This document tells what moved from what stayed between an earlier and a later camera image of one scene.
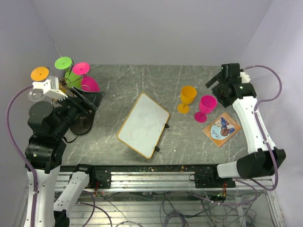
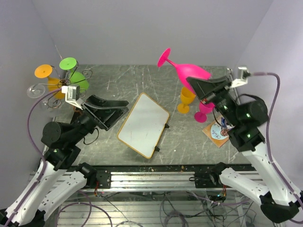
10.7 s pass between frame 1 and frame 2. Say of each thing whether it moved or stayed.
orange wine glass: stayed
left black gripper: moved
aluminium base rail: stayed
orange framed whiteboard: stayed
